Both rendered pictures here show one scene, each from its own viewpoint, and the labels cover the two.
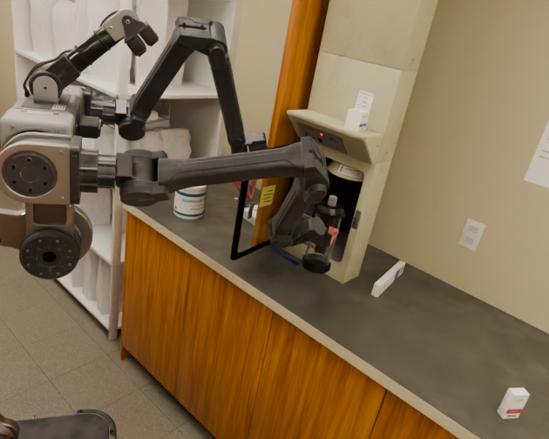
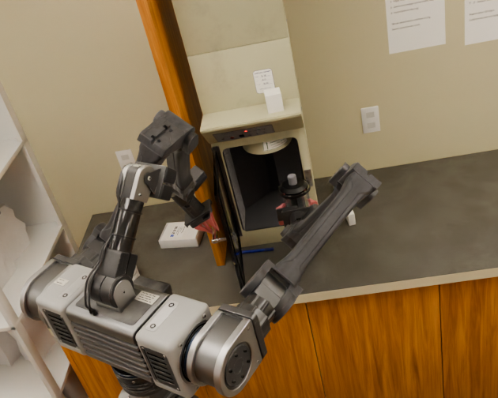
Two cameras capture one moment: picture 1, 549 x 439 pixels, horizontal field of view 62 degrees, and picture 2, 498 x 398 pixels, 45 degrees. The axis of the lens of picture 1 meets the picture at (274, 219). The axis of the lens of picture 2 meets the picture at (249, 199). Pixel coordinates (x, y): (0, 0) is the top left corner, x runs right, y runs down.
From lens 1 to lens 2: 92 cm
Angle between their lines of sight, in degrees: 27
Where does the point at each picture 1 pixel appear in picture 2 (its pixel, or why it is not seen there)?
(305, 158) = (371, 182)
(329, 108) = (228, 102)
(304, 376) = (362, 327)
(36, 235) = not seen: outside the picture
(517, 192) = (389, 66)
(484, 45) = not seen: outside the picture
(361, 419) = (428, 319)
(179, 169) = (298, 263)
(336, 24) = (194, 25)
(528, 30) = not seen: outside the picture
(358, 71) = (243, 57)
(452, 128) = (307, 43)
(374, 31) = (241, 16)
